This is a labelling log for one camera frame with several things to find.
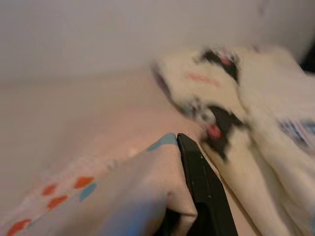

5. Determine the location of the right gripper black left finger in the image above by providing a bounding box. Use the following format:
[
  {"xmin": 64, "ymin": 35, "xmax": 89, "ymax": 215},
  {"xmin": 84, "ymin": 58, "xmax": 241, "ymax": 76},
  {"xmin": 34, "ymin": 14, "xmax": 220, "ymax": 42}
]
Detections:
[{"xmin": 159, "ymin": 208, "xmax": 197, "ymax": 236}]

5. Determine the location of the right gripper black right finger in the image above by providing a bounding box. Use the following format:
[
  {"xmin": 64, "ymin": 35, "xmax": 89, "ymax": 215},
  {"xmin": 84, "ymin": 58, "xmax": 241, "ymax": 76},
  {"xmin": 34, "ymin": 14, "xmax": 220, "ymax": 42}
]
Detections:
[{"xmin": 176, "ymin": 132, "xmax": 239, "ymax": 236}]

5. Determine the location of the pink patterned pillow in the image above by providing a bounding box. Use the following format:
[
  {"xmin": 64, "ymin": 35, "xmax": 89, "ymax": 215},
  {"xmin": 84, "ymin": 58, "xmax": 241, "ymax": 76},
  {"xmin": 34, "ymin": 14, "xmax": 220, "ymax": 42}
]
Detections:
[{"xmin": 0, "ymin": 132, "xmax": 199, "ymax": 236}]

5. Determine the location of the cream cartoon print blanket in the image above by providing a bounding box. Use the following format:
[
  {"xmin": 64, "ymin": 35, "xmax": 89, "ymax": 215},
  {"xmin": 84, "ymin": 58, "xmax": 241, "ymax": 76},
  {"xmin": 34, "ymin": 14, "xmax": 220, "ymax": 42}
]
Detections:
[{"xmin": 150, "ymin": 44, "xmax": 315, "ymax": 236}]

